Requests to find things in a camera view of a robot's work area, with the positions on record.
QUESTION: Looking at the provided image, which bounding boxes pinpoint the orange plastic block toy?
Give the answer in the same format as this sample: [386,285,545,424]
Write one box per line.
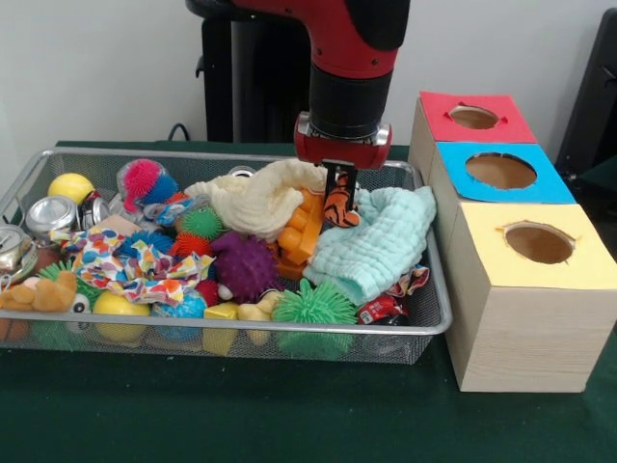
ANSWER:
[276,187,325,282]

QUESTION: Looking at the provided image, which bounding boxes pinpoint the black office chair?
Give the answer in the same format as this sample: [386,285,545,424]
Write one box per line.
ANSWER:
[553,7,617,168]

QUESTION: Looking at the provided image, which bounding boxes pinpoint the brown plush toy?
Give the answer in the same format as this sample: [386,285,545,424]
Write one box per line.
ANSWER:
[0,272,79,313]

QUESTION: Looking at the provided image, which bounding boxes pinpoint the dark green cloth side table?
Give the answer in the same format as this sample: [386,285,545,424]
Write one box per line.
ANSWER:
[576,154,617,195]

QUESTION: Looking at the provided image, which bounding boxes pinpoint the green spiky rubber ball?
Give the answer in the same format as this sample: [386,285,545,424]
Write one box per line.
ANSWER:
[271,279,358,356]

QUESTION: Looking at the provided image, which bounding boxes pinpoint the colourful dotted cloth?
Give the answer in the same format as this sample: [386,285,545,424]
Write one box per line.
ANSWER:
[50,226,216,306]
[385,263,431,301]

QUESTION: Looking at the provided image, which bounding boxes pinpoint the silver drink can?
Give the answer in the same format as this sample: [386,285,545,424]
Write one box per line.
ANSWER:
[24,195,81,238]

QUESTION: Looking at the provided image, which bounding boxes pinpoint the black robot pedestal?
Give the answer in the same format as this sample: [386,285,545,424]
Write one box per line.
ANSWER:
[185,0,338,145]

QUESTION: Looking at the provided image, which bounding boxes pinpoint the cream knitted cloth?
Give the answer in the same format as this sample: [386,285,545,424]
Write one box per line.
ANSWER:
[184,159,330,242]

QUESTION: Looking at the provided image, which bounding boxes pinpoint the yellow ball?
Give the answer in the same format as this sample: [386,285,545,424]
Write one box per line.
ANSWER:
[46,172,95,206]

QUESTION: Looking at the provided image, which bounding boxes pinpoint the mint green knitted cloth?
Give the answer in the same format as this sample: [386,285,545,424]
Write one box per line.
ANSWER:
[303,184,438,307]

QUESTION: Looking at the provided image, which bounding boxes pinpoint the dark green table cloth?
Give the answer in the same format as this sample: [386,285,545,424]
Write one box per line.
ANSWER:
[0,139,617,463]

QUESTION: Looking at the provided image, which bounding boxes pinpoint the orange striped tiger plush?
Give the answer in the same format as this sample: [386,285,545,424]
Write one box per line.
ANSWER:
[321,172,362,229]

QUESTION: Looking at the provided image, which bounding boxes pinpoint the purple knobbly ball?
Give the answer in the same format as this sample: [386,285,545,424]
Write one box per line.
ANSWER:
[209,231,282,306]

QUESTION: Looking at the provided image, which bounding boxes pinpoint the shallow silver mesh bin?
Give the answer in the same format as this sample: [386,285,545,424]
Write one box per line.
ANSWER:
[0,147,454,367]

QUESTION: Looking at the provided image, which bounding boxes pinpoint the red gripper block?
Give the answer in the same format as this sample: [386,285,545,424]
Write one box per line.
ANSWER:
[293,130,393,207]

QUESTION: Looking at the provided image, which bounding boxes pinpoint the wooden box with three holes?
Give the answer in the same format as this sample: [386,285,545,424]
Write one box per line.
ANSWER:
[407,93,617,394]

